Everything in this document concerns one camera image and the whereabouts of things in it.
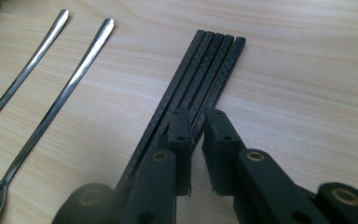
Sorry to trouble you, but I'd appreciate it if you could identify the steel spoon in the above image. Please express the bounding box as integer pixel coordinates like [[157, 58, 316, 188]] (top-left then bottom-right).
[[0, 17, 116, 224], [0, 8, 70, 133]]

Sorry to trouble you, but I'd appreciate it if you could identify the slim black chopstick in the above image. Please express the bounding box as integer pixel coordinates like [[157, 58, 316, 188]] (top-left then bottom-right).
[[191, 35, 247, 147]]

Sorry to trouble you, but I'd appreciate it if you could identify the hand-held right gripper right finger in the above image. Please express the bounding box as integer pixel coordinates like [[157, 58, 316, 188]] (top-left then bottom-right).
[[200, 106, 246, 197]]

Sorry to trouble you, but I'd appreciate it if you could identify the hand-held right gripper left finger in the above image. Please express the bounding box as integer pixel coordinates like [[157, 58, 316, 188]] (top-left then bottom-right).
[[158, 106, 197, 197]]

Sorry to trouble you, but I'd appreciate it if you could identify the row of black chopsticks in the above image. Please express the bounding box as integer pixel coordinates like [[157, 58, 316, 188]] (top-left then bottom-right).
[[115, 29, 236, 200]]

